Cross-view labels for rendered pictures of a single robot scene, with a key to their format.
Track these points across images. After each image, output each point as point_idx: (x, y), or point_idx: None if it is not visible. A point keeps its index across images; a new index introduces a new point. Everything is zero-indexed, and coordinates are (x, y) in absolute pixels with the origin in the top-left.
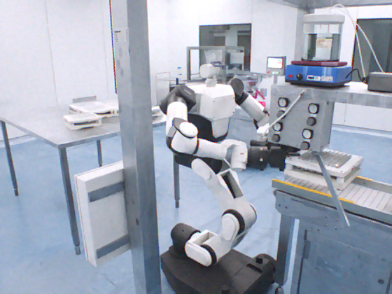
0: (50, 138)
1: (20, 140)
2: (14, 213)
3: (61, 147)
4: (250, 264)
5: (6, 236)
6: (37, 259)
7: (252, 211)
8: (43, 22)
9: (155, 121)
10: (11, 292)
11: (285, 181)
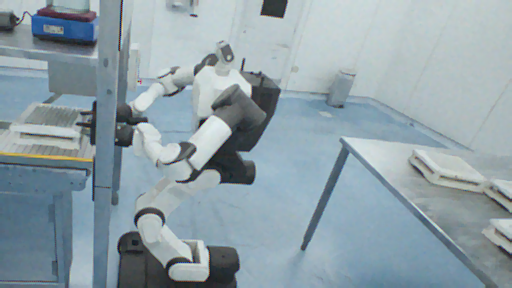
0: (368, 140)
1: None
2: (416, 243)
3: (341, 141)
4: (139, 286)
5: (361, 224)
6: (308, 226)
7: (138, 209)
8: None
9: (456, 235)
10: (271, 204)
11: (94, 147)
